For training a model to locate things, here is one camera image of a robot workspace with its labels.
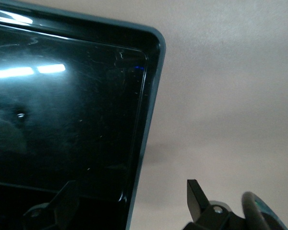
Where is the black plastic box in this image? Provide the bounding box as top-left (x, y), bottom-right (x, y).
top-left (0, 0), bottom-right (167, 230)

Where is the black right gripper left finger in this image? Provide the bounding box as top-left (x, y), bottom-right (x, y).
top-left (21, 180), bottom-right (80, 230)

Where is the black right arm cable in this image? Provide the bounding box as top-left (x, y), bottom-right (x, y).
top-left (240, 191), bottom-right (288, 230)

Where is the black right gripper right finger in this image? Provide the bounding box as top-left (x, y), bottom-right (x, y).
top-left (183, 179), bottom-right (245, 230)

